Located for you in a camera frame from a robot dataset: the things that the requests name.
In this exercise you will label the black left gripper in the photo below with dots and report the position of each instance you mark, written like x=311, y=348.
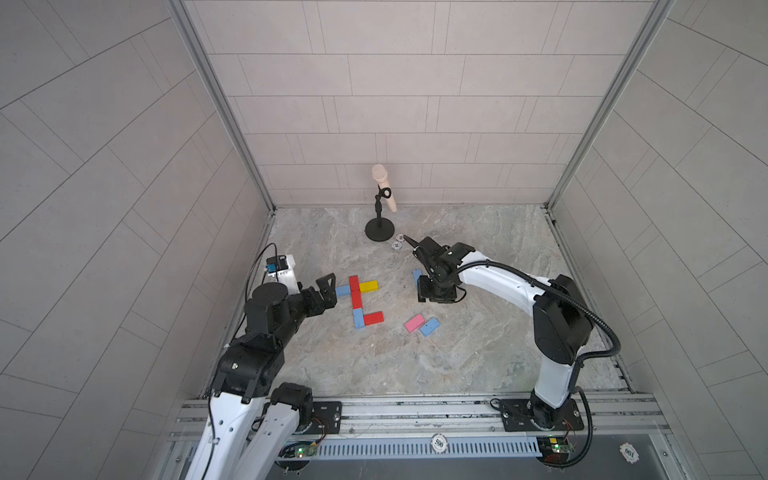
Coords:
x=318, y=295

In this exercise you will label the pink block lower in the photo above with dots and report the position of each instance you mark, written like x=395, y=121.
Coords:
x=414, y=323

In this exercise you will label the light blue block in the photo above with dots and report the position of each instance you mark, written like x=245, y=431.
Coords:
x=416, y=273
x=429, y=327
x=343, y=290
x=358, y=318

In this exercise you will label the yellow block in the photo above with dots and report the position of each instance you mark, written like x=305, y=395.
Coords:
x=368, y=286

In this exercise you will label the red stem block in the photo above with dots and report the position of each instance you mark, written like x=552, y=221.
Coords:
x=354, y=284

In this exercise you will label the circuit board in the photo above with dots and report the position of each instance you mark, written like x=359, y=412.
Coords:
x=555, y=450
x=299, y=450

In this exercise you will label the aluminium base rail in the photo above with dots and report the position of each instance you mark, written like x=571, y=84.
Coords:
x=476, y=426

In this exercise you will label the poker chip on rail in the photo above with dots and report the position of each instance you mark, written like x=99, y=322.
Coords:
x=439, y=443

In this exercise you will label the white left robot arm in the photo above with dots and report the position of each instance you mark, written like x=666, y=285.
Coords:
x=248, y=422

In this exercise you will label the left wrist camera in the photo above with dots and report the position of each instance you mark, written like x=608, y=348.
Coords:
x=281, y=269

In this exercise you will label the right circuit board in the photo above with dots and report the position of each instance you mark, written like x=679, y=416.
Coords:
x=555, y=450

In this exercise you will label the beige wooden microphone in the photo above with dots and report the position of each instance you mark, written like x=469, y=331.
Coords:
x=380, y=176

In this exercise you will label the black microphone stand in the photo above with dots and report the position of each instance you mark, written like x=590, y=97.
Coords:
x=380, y=229

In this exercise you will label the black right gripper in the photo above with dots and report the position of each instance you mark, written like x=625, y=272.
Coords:
x=432, y=286

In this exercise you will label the poker chip right corner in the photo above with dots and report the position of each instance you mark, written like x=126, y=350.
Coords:
x=629, y=453

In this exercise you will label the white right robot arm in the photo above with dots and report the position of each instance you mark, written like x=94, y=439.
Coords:
x=561, y=325

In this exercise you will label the left circuit board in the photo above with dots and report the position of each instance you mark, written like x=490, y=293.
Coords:
x=299, y=450

